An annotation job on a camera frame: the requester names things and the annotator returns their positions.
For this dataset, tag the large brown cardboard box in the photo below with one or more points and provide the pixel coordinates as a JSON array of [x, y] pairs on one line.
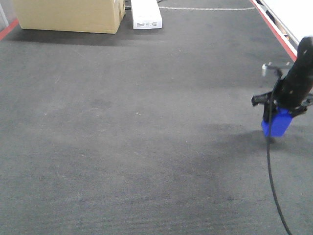
[[91, 16]]

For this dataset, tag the blue bottle-shaped plastic part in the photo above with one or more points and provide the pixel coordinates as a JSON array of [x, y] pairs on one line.
[[280, 121]]

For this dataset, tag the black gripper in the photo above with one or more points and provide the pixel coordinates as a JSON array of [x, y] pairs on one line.
[[265, 100]]

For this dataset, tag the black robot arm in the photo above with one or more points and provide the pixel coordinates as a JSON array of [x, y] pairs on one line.
[[290, 91]]

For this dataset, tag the red conveyor side rail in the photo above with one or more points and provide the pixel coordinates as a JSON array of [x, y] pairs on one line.
[[290, 50], [8, 29]]

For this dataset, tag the silver camera mount bracket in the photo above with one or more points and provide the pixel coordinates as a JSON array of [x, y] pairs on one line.
[[271, 66]]

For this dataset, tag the red conveyor side rail left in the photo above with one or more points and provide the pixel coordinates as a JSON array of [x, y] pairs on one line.
[[8, 29]]

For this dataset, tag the red conveyor side rail right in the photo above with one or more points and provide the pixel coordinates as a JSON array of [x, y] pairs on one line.
[[290, 50]]

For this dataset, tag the white labelled carton box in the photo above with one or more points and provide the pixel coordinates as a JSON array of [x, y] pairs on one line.
[[146, 14]]

